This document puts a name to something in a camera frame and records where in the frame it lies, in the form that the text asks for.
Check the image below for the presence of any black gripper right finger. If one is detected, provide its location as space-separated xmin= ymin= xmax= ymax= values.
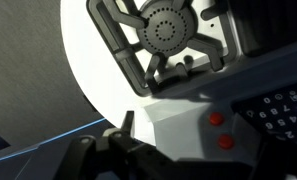
xmin=249 ymin=141 xmax=297 ymax=180

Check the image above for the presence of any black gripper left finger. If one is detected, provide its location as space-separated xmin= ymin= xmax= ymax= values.
xmin=53 ymin=110 xmax=177 ymax=180

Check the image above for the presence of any orange round button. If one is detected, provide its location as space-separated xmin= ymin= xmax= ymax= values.
xmin=208 ymin=111 xmax=226 ymax=127
xmin=217 ymin=133 xmax=236 ymax=151

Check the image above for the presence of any black keypad control panel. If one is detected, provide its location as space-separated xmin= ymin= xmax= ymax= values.
xmin=231 ymin=80 xmax=297 ymax=144

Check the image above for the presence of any white toy stove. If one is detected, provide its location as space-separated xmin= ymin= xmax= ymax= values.
xmin=86 ymin=0 xmax=297 ymax=168

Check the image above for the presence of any dark grey burner grate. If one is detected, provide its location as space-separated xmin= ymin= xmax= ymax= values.
xmin=86 ymin=0 xmax=240 ymax=98

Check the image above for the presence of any dark grey round burner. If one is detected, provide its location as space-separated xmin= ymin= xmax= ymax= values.
xmin=136 ymin=0 xmax=199 ymax=58

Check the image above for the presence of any dark ribbed griddle plate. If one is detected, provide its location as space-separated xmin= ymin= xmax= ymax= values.
xmin=227 ymin=0 xmax=297 ymax=57

